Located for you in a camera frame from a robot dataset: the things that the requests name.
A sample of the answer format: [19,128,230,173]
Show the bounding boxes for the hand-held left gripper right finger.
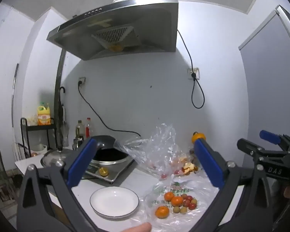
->
[191,139,275,232]

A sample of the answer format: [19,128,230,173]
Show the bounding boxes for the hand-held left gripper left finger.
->
[16,136,101,232]

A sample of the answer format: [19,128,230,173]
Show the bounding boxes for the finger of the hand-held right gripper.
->
[260,130,290,150]
[237,138,290,160]

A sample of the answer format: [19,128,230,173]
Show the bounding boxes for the white plate with dark rim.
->
[90,187,139,218]

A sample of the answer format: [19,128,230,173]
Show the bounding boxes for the printed plastic bag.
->
[130,171,223,232]

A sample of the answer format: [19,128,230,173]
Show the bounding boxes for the person's left hand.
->
[124,223,152,232]

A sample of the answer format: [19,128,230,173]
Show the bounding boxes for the orange peels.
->
[179,156,199,176]

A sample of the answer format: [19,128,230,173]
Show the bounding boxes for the small steel cup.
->
[73,137,84,150]

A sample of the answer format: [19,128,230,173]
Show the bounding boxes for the orange with stem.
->
[191,132,206,145]

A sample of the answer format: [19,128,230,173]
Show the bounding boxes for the steel pot lid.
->
[40,148,72,168]

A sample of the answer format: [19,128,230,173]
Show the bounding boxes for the cooking oil bottle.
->
[75,120,85,142]

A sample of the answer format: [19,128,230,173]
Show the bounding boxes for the steel induction cooker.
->
[81,150,136,183]

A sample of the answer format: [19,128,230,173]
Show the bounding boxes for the white plastic container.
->
[30,144,48,155]

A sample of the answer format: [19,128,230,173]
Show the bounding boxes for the black umbrella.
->
[58,86,67,150]

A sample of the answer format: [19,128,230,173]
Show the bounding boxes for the grey cabinet door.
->
[239,5,290,150]

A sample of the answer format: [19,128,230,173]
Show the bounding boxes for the clear plastic bag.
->
[113,123,203,179]

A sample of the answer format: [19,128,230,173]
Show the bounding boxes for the yellow detergent bottle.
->
[37,103,52,126]

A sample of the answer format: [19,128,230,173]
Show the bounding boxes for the black metal rack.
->
[20,117,57,160]

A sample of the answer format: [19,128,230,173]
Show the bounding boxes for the steel range hood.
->
[46,0,179,61]

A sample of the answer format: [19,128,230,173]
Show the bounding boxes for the black wok with wooden handle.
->
[90,135,130,166]

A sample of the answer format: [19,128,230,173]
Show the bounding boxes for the black power cable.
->
[77,81,141,138]
[176,30,205,109]

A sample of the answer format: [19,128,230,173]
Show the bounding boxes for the white wall pipe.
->
[12,63,19,128]

